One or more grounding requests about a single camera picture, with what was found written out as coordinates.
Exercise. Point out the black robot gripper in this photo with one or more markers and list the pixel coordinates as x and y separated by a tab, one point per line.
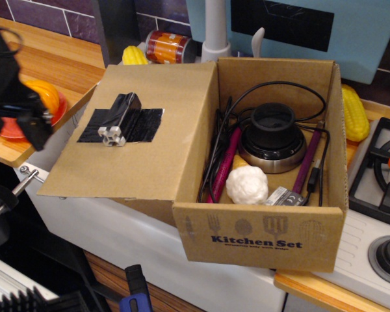
18	100

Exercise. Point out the teal toy microwave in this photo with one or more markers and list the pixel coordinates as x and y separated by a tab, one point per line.
353	33

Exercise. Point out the purple pen right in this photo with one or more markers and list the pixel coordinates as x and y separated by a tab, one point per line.
307	160

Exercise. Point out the brown cardboard Kitchen Set box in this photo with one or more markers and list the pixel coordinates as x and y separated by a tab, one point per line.
162	178

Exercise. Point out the yellow toy corn left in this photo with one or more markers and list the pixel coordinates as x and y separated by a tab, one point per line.
132	55

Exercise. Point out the orange toy peeled mandarin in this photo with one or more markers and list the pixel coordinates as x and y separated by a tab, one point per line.
47	92

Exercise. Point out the white toy ice cream cone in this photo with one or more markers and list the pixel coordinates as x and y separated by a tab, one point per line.
246	184

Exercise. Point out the black 3D mouse with cable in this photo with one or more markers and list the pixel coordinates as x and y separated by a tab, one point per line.
272	138

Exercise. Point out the magenta pen left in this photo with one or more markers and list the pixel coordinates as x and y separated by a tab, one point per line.
224	168

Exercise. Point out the yellow toy corn right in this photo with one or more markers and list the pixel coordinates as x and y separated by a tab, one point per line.
357	125

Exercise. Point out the grey toy faucet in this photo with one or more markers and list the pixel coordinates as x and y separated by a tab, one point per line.
216	43

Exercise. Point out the red plastic plate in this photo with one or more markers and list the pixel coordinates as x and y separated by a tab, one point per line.
12	130

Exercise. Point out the yellow toy corn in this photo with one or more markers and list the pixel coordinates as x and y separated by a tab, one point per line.
132	55
357	125

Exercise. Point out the orange red tin can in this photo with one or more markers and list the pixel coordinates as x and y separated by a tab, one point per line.
169	48

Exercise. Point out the aluminium handle taped with black tape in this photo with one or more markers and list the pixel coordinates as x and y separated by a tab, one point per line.
126	121

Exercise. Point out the blue black clamp handle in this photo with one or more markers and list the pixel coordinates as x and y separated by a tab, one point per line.
139	298

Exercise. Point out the metal sink towel bar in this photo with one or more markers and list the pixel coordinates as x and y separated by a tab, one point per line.
31	174

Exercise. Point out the small grey labelled adapter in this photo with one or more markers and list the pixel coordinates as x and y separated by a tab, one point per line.
283	196

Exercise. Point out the white toy sink basin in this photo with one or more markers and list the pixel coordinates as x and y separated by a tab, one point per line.
123	237

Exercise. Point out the black stove burner grate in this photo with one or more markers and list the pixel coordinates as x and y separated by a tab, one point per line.
370	172

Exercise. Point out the black stove knob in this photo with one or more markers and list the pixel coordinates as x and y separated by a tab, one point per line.
379	257

